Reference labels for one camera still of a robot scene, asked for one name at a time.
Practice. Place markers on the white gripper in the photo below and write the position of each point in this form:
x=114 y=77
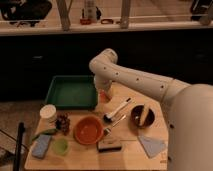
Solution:
x=104 y=85

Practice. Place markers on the red apple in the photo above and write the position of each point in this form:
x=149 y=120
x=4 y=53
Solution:
x=103 y=97

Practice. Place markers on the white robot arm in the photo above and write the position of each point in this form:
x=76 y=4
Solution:
x=187 y=109

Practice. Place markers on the green plastic tray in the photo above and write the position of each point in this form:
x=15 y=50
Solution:
x=69 y=92

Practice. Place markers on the dark brown bowl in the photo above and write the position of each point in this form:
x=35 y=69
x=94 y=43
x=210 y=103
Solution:
x=136 y=114

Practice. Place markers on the silver fork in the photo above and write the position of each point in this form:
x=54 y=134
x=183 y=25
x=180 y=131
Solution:
x=108 y=129

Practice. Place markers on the yellow banana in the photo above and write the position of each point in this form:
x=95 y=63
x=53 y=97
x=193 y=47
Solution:
x=144 y=114

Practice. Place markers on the orange bowl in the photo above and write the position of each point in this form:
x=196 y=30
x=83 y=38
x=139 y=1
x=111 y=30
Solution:
x=88 y=130

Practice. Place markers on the black whiteboard eraser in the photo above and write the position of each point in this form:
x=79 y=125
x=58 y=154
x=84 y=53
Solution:
x=109 y=145

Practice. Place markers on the dark grapes bunch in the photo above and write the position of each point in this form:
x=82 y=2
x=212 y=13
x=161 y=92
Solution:
x=62 y=123

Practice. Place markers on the white cup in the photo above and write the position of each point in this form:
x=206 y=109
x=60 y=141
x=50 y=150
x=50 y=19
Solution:
x=48 y=113

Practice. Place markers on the blue cloth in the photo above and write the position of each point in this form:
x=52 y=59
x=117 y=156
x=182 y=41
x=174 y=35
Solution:
x=152 y=146

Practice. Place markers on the green chili pepper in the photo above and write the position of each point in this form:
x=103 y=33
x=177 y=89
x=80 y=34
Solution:
x=44 y=134

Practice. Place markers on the small green cup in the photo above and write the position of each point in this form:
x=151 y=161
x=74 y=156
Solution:
x=60 y=146

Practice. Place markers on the blue sponge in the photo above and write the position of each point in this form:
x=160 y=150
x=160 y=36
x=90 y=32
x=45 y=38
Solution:
x=41 y=146

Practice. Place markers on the black pole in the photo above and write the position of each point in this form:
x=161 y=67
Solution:
x=16 y=162

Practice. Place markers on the black bag on shelf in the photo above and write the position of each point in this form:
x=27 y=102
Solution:
x=24 y=12

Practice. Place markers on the white handled brush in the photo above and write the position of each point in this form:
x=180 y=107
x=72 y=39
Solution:
x=108 y=116

